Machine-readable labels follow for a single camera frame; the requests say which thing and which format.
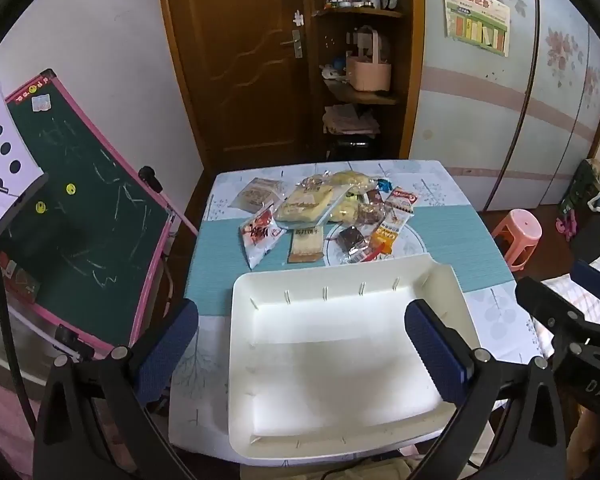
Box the wooden corner shelf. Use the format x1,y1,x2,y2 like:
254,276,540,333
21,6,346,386
307,0,425,162

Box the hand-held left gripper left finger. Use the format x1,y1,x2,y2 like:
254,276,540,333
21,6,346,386
32,299,200,480

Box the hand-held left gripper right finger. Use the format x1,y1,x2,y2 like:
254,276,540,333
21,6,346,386
404,299,567,480

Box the pink plastic stool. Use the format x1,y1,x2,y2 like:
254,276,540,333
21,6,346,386
490,208,544,272

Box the brown cake clear packet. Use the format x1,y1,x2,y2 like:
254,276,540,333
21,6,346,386
337,225,377,264

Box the pink framed chalkboard easel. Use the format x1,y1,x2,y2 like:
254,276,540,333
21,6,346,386
4,69,199,362

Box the orange snack packet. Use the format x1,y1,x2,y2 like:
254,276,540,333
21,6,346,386
370,219,407,257

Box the pink basket with handle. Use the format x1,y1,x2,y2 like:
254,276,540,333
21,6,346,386
345,25,394,92

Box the red and white snack packet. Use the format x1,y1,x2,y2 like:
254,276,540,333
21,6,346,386
238,205,287,270

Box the metal door handle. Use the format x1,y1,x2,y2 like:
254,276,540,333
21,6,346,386
282,30,304,59

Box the white plastic tray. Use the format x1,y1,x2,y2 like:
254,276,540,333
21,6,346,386
227,253,483,461

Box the wafer biscuit packet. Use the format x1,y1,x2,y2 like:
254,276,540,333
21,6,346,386
287,226,325,265

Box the floral sliding door wardrobe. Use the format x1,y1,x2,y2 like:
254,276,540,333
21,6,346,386
409,0,600,212

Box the red label white packet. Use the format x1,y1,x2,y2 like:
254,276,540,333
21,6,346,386
385,187,419,222

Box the brown wooden door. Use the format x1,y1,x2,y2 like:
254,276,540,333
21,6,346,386
156,0,326,167

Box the beige snack packet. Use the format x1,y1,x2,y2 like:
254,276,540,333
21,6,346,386
228,177,286,213

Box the white sheet with black dots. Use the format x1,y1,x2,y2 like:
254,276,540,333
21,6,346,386
0,80,49,232

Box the green edged yellow cake pack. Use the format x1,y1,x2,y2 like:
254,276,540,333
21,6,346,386
275,182,354,226

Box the black cable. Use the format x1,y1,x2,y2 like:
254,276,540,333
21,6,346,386
0,225,37,443

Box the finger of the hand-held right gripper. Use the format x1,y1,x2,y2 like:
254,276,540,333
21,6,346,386
571,258,600,312
515,276,587,334

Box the yellow bun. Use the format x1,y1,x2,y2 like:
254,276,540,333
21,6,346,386
329,195,366,224
330,170,376,192

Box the wall calendar poster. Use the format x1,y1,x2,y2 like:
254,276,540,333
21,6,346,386
441,0,511,57

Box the leaf print tablecloth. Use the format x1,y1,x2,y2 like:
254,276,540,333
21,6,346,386
167,160,543,452

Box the stack of pink papers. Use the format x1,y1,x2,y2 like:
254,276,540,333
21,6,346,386
322,104,381,136

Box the meat floss bun clear bag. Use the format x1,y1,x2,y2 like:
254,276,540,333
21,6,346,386
300,173,332,192

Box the pink toy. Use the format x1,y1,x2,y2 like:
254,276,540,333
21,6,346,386
555,212,578,238

